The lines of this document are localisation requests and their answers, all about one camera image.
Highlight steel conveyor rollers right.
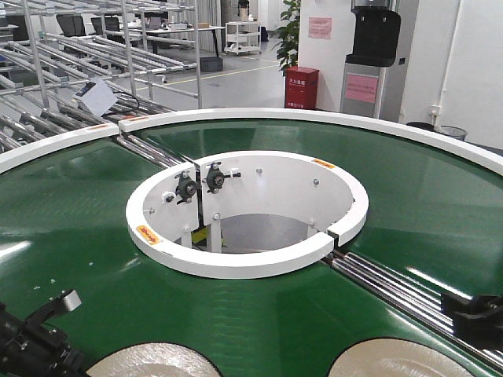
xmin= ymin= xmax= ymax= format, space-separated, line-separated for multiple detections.
xmin=323 ymin=250 xmax=502 ymax=373

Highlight green potted plant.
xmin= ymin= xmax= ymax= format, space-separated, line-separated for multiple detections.
xmin=275 ymin=0 xmax=301 ymax=75

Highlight steel conveyor rollers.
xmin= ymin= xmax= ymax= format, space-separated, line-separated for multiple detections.
xmin=115 ymin=133 xmax=193 ymax=168
xmin=323 ymin=250 xmax=502 ymax=373

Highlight white inner conveyor ring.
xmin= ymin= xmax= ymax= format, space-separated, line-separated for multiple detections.
xmin=125 ymin=150 xmax=369 ymax=280

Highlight white rail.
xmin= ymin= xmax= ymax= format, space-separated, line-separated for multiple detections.
xmin=1 ymin=123 xmax=120 ymax=173
xmin=119 ymin=108 xmax=502 ymax=175

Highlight black water dispenser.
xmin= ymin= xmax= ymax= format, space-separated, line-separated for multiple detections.
xmin=341 ymin=1 xmax=402 ymax=118

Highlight red fire extinguisher box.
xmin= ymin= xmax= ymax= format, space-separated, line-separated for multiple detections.
xmin=285 ymin=66 xmax=319 ymax=110

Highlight white control box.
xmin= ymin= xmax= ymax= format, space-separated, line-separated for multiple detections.
xmin=73 ymin=79 xmax=118 ymax=116

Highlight wire waste basket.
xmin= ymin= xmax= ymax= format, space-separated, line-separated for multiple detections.
xmin=439 ymin=126 xmax=468 ymax=141

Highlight beige ceramic plate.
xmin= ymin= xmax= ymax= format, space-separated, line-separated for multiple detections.
xmin=328 ymin=338 xmax=471 ymax=377
xmin=86 ymin=342 xmax=221 ymax=376

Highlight white wheeled cart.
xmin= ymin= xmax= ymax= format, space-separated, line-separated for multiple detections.
xmin=224 ymin=21 xmax=261 ymax=56

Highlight steel conveyor rollers left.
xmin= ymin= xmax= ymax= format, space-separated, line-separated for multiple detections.
xmin=115 ymin=133 xmax=193 ymax=168

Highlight metal roller rack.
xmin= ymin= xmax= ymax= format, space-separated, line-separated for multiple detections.
xmin=1 ymin=1 xmax=200 ymax=152

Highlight white outer rail right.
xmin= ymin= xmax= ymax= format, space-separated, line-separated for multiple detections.
xmin=119 ymin=108 xmax=502 ymax=175

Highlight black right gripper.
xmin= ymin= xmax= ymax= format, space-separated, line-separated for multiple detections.
xmin=441 ymin=292 xmax=502 ymax=350

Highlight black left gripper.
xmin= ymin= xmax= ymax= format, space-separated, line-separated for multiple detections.
xmin=1 ymin=289 xmax=87 ymax=376

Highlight white outer rail left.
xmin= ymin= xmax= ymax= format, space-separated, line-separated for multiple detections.
xmin=1 ymin=123 xmax=120 ymax=173

